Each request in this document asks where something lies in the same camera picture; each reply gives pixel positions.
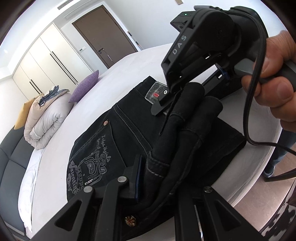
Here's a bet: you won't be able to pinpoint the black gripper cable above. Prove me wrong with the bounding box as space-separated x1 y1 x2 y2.
229 7 296 182

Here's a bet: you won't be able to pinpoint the purple pillow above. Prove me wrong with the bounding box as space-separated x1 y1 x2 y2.
69 70 99 103

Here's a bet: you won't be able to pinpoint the black denim pants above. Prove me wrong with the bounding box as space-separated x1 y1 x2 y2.
66 77 246 238

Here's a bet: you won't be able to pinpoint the folded blue grey garment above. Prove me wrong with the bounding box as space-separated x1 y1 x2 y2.
39 85 70 107

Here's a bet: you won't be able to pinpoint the person's right hand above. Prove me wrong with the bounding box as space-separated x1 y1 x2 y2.
254 31 295 133

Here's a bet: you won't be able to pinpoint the brown wooden door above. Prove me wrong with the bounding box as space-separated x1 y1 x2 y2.
72 5 137 68

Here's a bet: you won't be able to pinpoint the folded beige duvet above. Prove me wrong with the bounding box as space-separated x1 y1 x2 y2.
23 89 73 150

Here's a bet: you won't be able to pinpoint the white bed mattress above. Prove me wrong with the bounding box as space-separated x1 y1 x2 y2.
18 44 273 237

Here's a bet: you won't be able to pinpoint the mustard yellow pillow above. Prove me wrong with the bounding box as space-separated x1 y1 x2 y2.
14 97 40 130

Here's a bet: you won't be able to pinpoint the black white patterned rug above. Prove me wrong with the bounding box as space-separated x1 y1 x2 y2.
259 195 295 240

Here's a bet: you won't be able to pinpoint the dark grey headboard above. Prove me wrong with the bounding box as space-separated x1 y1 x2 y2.
1 128 34 240

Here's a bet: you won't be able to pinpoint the white wardrobe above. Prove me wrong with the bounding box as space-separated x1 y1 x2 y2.
13 24 92 99

